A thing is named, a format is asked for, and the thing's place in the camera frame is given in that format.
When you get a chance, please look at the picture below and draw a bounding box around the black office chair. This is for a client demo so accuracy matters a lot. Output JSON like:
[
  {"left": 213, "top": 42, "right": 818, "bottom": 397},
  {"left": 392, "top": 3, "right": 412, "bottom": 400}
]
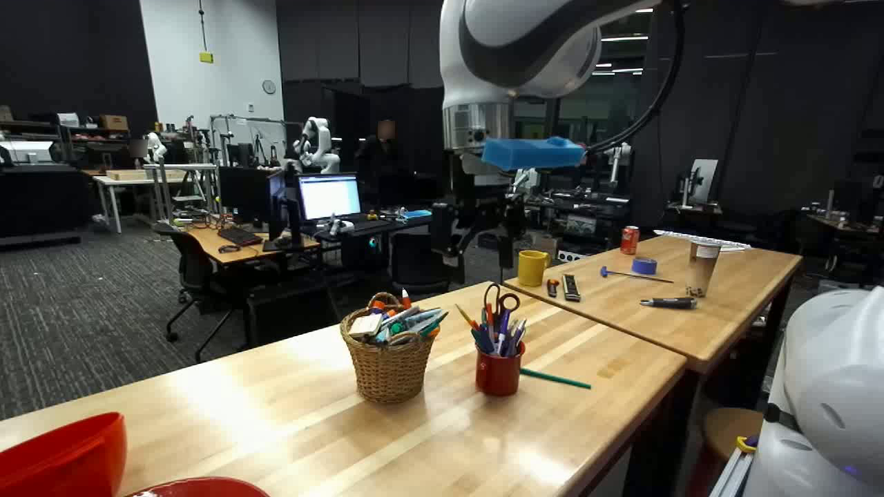
[
  {"left": 389, "top": 231, "right": 458, "bottom": 296},
  {"left": 153, "top": 222, "right": 244, "bottom": 364}
]

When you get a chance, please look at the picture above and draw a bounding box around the blue tipped thin stick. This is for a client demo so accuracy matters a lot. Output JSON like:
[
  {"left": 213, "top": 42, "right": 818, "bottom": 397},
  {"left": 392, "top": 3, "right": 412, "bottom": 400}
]
[{"left": 599, "top": 266, "right": 675, "bottom": 284}]

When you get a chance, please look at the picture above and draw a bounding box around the black grey marker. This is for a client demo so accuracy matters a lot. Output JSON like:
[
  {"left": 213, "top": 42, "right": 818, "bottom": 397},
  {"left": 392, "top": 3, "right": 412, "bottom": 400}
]
[{"left": 639, "top": 296, "right": 699, "bottom": 311}]

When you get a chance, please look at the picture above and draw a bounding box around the wooden desk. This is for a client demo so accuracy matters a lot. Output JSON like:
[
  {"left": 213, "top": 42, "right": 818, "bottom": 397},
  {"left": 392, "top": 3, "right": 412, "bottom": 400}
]
[{"left": 185, "top": 220, "right": 323, "bottom": 349}]

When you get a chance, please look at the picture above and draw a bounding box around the orange cup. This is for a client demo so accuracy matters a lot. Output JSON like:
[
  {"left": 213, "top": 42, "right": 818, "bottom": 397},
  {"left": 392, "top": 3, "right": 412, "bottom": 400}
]
[{"left": 474, "top": 340, "right": 526, "bottom": 398}]

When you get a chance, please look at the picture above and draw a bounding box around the lit monitor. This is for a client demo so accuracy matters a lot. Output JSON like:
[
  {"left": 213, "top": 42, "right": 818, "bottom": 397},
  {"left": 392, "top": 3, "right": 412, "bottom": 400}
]
[{"left": 296, "top": 173, "right": 363, "bottom": 222}]

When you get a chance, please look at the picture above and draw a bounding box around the bundle of pens and scissors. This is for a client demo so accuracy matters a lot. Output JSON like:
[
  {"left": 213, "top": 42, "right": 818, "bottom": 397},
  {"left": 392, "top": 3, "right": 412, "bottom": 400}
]
[{"left": 454, "top": 281, "right": 530, "bottom": 358}]

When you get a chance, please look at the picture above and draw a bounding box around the white keyboard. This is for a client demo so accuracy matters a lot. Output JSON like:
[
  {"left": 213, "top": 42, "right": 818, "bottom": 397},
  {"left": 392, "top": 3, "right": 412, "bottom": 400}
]
[{"left": 653, "top": 228, "right": 753, "bottom": 252}]

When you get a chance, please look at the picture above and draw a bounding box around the green pen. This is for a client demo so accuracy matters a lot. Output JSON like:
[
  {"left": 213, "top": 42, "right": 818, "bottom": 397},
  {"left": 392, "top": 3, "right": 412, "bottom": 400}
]
[{"left": 519, "top": 367, "right": 593, "bottom": 391}]

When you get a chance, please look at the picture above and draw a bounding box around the wicker basket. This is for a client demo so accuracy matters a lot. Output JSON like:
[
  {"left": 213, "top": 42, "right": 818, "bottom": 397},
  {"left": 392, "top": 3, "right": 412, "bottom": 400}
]
[{"left": 339, "top": 291, "right": 438, "bottom": 405}]

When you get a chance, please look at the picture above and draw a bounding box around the red plate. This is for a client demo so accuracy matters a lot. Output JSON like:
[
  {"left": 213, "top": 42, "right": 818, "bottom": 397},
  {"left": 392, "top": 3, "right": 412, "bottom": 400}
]
[{"left": 123, "top": 476, "right": 271, "bottom": 497}]

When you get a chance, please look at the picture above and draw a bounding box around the heap of pens and markers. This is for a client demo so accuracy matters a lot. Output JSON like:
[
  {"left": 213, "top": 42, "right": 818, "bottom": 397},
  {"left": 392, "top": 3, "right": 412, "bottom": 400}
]
[{"left": 349, "top": 288, "right": 450, "bottom": 347}]

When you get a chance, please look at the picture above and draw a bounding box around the yellow mug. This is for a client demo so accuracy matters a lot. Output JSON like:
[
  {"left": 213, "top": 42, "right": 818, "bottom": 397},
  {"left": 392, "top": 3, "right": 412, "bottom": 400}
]
[{"left": 517, "top": 249, "right": 553, "bottom": 288}]

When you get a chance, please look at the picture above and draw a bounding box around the black keyboard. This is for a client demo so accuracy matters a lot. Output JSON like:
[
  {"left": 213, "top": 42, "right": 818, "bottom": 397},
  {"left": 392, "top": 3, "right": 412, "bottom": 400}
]
[{"left": 217, "top": 226, "right": 264, "bottom": 248}]

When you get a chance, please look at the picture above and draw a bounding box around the red plastic bowl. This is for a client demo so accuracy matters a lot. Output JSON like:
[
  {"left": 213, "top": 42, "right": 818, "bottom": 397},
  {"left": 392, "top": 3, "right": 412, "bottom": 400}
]
[{"left": 0, "top": 411, "right": 128, "bottom": 497}]

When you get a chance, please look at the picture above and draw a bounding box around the white table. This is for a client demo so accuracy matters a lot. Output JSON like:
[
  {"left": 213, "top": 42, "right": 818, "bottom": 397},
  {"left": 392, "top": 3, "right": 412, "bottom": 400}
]
[{"left": 93, "top": 168, "right": 189, "bottom": 235}]

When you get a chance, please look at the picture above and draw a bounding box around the person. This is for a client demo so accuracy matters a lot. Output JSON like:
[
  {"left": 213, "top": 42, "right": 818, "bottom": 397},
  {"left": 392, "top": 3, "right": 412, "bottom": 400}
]
[{"left": 355, "top": 119, "right": 416, "bottom": 209}]

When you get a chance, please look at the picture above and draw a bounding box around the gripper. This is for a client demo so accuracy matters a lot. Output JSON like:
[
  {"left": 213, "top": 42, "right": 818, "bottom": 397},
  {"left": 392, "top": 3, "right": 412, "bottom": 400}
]
[{"left": 430, "top": 149, "right": 528, "bottom": 271}]

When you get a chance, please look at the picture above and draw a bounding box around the dark monitor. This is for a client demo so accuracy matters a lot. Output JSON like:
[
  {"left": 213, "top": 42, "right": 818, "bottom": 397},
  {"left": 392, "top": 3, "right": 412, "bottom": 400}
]
[{"left": 218, "top": 165, "right": 285, "bottom": 223}]

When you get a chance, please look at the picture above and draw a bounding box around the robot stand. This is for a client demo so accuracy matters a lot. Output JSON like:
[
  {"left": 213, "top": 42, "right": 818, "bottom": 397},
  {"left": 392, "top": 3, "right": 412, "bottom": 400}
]
[{"left": 709, "top": 447, "right": 755, "bottom": 497}]

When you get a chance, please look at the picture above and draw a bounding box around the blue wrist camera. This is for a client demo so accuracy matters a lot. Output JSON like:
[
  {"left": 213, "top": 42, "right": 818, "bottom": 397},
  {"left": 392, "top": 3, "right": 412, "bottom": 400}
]
[{"left": 481, "top": 135, "right": 587, "bottom": 172}]

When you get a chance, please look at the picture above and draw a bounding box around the monitor on stand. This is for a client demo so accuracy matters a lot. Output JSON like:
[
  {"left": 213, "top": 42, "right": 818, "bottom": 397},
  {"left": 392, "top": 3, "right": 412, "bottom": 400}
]
[{"left": 680, "top": 158, "right": 720, "bottom": 209}]

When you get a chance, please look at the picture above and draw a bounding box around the wooden stool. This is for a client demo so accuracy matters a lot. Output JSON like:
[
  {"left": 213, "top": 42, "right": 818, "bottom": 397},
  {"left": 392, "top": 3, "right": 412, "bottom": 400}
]
[{"left": 691, "top": 407, "right": 765, "bottom": 497}]

